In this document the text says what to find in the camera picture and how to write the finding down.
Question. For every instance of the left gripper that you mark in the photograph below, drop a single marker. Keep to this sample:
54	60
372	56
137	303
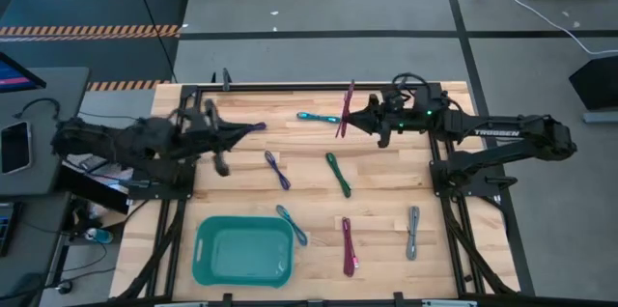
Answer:
203	133

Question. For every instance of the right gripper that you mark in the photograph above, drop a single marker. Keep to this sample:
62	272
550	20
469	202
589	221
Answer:
405	116

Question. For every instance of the teal plastic bin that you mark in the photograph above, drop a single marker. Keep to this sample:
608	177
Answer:
241	254

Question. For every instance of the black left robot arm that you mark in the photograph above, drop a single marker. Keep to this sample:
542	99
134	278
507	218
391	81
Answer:
145	140

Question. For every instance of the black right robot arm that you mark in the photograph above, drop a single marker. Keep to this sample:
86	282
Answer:
502	133

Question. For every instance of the clear water bottle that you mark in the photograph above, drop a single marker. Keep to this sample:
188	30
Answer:
99	235

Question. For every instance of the black hazard-striped floor mat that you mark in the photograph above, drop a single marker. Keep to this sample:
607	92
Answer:
96	8

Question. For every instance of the grey side table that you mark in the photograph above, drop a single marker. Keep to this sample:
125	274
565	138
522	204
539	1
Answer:
53	90

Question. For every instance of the black smartphone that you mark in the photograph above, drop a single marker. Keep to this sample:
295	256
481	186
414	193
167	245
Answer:
14	147

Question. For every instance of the black computer monitor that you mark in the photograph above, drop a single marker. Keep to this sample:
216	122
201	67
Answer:
14	75

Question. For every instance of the black box on stand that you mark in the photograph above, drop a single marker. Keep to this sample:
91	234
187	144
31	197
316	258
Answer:
598	82

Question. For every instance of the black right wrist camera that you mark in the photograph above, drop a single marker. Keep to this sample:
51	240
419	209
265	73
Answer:
395	99

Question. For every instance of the black aluminium table frame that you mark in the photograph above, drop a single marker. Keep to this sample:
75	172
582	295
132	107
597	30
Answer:
289	87

